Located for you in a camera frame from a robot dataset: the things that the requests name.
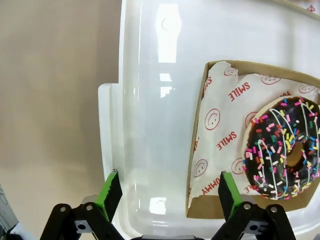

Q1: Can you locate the chocolate donut with colourful sprinkles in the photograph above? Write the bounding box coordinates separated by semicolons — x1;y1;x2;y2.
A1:
241;96;320;201

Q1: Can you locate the clear plastic storage container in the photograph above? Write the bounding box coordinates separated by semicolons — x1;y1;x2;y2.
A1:
97;0;320;239

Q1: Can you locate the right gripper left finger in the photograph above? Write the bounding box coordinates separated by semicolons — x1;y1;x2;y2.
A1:
39;169;126;240

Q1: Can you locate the white smile print paper liner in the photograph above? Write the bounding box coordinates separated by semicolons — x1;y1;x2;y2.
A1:
302;0;320;13
188;61;320;201

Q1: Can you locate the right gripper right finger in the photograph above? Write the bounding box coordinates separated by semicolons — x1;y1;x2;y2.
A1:
209;170;297;240

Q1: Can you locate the grey metal bracket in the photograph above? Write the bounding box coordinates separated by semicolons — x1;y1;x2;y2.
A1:
0;184;20;240

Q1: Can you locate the brown cardboard donut box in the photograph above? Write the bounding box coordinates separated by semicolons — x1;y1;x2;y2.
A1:
271;0;320;20
185;59;320;219

